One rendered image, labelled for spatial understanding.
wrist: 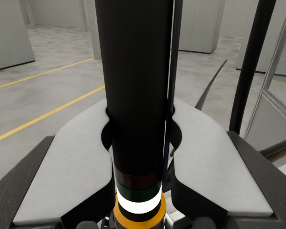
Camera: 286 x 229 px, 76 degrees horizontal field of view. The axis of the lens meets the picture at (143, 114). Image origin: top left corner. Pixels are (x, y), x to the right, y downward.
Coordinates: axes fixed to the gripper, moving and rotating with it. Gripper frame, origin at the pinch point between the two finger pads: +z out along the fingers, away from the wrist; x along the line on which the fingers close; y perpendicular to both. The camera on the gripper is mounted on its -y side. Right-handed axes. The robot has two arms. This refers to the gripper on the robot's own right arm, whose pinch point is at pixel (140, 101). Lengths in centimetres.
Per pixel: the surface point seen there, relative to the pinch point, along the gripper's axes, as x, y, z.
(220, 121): 125, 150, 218
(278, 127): 86, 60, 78
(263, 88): 91, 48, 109
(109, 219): -5.9, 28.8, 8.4
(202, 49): 239, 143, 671
